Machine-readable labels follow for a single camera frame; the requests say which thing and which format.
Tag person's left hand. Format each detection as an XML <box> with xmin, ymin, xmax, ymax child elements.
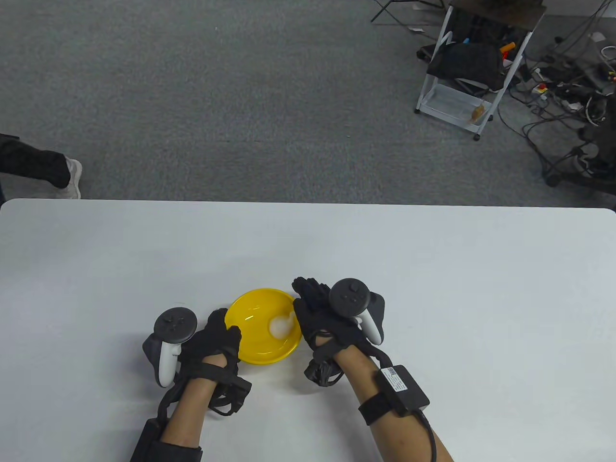
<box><xmin>180</xmin><ymin>308</ymin><xmax>242</xmax><ymax>381</ymax></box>

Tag person's right hand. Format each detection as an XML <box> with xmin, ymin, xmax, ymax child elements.
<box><xmin>292</xmin><ymin>277</ymin><xmax>374</xmax><ymax>359</ymax></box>

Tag yellow bowl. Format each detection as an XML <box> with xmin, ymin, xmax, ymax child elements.
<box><xmin>225</xmin><ymin>288</ymin><xmax>303</xmax><ymax>365</ymax></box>

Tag person's left forearm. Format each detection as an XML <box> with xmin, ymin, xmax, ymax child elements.
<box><xmin>161</xmin><ymin>380</ymin><xmax>217</xmax><ymax>450</ymax></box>

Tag person's right forearm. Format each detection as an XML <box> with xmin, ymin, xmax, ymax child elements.
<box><xmin>334</xmin><ymin>346</ymin><xmax>455</xmax><ymax>462</ymax></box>

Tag white foam blob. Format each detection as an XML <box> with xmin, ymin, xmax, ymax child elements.
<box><xmin>269</xmin><ymin>313</ymin><xmax>295</xmax><ymax>337</ymax></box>

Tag grey white left hand controller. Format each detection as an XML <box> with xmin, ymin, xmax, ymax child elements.
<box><xmin>142</xmin><ymin>307</ymin><xmax>198</xmax><ymax>388</ymax></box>

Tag grey white hand controller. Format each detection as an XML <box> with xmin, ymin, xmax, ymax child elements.
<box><xmin>329</xmin><ymin>278</ymin><xmax>385</xmax><ymax>345</ymax></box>
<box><xmin>142</xmin><ymin>307</ymin><xmax>198</xmax><ymax>388</ymax></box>

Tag grey white right hand controller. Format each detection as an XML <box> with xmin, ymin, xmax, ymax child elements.
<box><xmin>329</xmin><ymin>278</ymin><xmax>385</xmax><ymax>345</ymax></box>

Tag white metal shelf cart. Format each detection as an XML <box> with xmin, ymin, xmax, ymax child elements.
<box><xmin>415</xmin><ymin>0</ymin><xmax>547</xmax><ymax>141</ymax></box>

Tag black bag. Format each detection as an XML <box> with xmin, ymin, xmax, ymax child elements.
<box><xmin>426</xmin><ymin>42</ymin><xmax>503</xmax><ymax>92</ymax></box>

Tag black folding stand legs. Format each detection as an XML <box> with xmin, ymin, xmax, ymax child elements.
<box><xmin>371</xmin><ymin>0</ymin><xmax>448</xmax><ymax>27</ymax></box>

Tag black chair base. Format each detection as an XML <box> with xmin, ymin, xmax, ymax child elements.
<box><xmin>544</xmin><ymin>123</ymin><xmax>616</xmax><ymax>195</ymax></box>

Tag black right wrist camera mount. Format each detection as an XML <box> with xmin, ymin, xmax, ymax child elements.
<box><xmin>303</xmin><ymin>334</ymin><xmax>393</xmax><ymax>388</ymax></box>

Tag black sensor cable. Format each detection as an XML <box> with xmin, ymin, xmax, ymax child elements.
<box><xmin>416</xmin><ymin>410</ymin><xmax>440</xmax><ymax>462</ymax></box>

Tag tangle of black cables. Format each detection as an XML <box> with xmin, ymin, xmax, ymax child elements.
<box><xmin>496</xmin><ymin>0</ymin><xmax>616</xmax><ymax>179</ymax></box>

